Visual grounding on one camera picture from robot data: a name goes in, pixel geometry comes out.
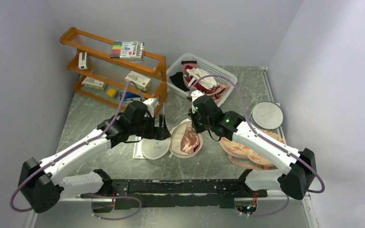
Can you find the blue stapler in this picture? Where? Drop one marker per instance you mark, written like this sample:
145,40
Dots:
128,97

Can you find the small white box on shelf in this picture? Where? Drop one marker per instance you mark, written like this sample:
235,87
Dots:
83,60

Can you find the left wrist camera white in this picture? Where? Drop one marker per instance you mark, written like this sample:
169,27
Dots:
151,104

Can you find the coloured marker pen set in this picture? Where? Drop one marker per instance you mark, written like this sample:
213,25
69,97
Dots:
127,50

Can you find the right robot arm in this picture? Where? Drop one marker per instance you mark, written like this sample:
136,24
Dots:
295,169

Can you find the pile of bras in basket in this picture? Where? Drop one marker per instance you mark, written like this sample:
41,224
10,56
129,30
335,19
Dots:
189,72

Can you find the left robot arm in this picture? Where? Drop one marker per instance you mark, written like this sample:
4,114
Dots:
44,183

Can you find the clear packaged tool sleeve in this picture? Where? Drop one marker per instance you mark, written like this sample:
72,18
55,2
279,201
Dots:
138,154

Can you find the white plastic laundry basket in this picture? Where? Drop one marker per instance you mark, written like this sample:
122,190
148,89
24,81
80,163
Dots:
228,78

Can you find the white staples box right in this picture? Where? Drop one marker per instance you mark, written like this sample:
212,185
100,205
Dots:
141,81

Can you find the grey round laundry bags stack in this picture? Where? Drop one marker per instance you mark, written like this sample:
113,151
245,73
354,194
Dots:
267,115

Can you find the pink satin bra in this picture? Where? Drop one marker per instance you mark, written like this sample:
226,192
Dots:
190,141

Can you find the beige mesh laundry bag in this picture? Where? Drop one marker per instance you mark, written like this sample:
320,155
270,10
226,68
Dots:
154,149

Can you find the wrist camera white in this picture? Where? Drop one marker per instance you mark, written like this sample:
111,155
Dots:
194,95
151,104

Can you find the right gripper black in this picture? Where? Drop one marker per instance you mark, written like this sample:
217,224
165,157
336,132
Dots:
198,129

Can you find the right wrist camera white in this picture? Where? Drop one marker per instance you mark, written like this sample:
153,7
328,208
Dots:
194,95

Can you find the floral heart-shaped laundry bag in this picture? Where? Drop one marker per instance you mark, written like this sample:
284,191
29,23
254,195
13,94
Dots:
244,157

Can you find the orange three-tier shelf rack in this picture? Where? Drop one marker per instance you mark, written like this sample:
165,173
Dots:
113,71

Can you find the yellow eraser block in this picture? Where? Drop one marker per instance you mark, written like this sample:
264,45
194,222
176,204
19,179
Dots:
111,92

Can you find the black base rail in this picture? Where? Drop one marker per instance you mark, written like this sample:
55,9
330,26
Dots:
134,193

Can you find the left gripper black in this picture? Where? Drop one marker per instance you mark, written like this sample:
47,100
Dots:
160,132

